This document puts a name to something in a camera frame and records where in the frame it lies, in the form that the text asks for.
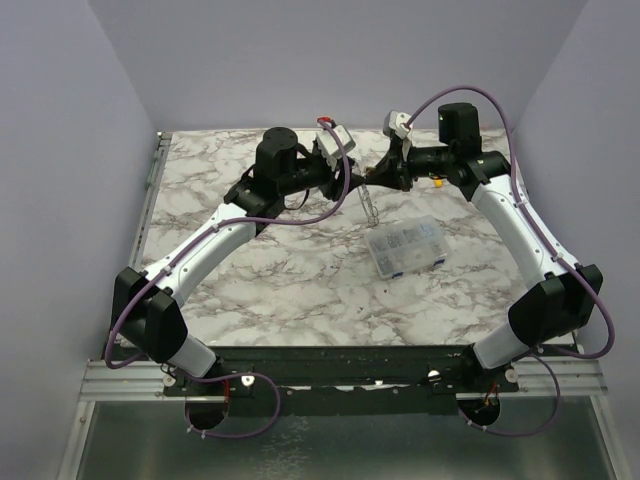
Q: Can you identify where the aluminium rail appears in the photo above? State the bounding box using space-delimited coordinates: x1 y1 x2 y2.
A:
115 131 173 279
79 357 608 402

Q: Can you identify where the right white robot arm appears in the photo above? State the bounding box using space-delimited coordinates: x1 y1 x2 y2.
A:
365 102 603 391

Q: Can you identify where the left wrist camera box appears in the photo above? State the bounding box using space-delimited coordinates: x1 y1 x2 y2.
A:
316 125 356 169

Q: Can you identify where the aluminium rail left side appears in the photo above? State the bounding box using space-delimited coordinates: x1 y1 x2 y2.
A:
115 131 173 279

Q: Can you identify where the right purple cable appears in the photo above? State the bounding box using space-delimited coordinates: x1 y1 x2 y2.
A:
407 85 616 435

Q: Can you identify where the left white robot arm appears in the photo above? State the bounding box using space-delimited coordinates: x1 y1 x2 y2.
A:
105 117 363 395

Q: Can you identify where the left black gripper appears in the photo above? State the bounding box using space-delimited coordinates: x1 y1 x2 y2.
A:
280 149 366 201

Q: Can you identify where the aluminium rail front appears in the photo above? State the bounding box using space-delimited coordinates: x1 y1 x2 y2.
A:
79 357 608 402

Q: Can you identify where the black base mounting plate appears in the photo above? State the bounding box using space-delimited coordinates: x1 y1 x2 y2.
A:
102 343 581 416

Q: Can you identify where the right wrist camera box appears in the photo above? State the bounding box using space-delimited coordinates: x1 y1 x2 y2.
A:
382 110 412 145

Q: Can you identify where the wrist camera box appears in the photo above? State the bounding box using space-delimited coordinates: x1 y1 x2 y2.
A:
382 110 412 145
316 125 356 169

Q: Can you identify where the clear plastic screw box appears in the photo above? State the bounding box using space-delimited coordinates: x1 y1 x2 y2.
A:
364 216 452 279

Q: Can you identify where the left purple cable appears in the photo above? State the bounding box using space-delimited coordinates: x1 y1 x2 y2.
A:
104 117 351 441

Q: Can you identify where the purple cable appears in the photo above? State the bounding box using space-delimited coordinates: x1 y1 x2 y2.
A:
104 117 351 441
407 85 616 435

